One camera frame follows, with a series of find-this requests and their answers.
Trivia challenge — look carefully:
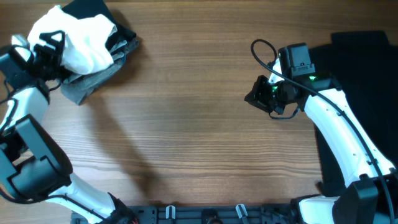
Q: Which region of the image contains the black base rail with clips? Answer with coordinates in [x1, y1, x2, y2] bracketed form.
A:
[130, 203, 303, 224]

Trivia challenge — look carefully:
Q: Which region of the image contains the white t-shirt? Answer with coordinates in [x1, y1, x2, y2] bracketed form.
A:
[27, 6, 114, 75]

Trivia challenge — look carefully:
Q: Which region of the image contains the black folded garment on stack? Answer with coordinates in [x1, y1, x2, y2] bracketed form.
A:
[62, 0, 137, 50]

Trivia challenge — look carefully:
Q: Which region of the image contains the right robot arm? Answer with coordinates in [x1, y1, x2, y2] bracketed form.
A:
[245, 43, 397, 223]

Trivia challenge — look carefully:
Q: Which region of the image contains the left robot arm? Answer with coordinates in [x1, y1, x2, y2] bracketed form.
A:
[1, 30, 139, 223]

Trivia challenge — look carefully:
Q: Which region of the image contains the grey folded garments stack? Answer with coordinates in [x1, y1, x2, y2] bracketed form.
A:
[61, 38, 139, 105]

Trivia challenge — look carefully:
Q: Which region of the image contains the black garment at right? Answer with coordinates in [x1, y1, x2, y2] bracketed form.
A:
[309, 30, 397, 165]

